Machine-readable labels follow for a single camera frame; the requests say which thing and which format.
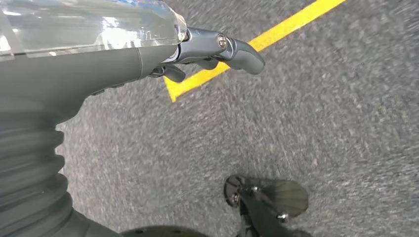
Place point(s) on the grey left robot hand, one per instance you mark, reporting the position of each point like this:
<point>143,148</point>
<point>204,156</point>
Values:
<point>82,65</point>

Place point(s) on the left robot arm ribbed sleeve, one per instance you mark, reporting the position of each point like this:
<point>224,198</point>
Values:
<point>29,180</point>

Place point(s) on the yellow floor tape square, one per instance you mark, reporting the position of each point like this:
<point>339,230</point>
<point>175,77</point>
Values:
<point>278,27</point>

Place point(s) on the black robot foot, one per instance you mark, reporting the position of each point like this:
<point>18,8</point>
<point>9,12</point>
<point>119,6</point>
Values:
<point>262,209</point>

